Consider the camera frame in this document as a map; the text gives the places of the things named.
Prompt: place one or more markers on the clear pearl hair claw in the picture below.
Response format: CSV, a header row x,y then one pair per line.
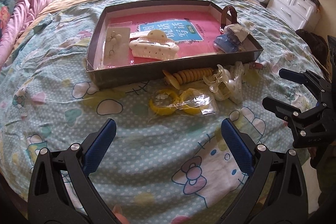
x,y
220,83

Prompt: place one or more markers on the clear glitter hair claw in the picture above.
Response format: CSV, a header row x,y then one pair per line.
x,y
237,72

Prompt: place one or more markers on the clear bag small jewelry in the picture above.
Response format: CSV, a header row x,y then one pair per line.
x,y
237,31

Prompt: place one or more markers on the blue floral pillow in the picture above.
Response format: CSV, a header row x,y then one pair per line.
x,y
6,10

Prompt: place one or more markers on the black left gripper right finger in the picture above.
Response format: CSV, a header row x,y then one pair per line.
x,y
275,190

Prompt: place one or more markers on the pink book blue label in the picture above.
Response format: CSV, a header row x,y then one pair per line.
x,y
193,31

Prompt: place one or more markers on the bow earrings card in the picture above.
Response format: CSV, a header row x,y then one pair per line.
x,y
116,45

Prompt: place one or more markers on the yellow rings in plastic bag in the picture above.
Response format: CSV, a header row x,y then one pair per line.
x,y
181,101

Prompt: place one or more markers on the blue item in plastic bag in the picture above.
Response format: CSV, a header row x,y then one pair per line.
x,y
228,43

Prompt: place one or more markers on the pink quilt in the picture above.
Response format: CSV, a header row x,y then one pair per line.
x,y
24,13

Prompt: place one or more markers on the dark cardboard tray box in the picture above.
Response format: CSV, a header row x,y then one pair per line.
x,y
118,76

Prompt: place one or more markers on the white drawer cabinet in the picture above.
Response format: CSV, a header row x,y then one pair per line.
x,y
298,14

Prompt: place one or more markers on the hello kitty bed sheet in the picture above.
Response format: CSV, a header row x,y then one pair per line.
x,y
174,169

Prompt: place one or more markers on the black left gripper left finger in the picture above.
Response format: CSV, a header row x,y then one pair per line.
x,y
49,200

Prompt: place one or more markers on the cream polka dot hair claw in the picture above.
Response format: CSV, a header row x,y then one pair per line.
x,y
155,45

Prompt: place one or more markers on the brown leather strap watch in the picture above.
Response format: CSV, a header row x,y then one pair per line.
x,y
228,12

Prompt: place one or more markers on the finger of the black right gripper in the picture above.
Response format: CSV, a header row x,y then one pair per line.
x,y
317,85
282,110

